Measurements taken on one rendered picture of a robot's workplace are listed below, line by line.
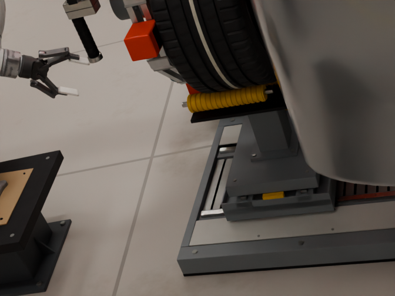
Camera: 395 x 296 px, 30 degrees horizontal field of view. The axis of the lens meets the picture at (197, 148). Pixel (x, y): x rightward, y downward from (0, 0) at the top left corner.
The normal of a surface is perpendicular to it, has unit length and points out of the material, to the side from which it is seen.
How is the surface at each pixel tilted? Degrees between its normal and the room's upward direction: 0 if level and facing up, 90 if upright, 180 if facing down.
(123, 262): 0
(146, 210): 0
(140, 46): 90
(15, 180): 3
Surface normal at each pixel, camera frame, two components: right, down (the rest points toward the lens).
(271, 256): -0.20, 0.61
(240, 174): -0.31, -0.78
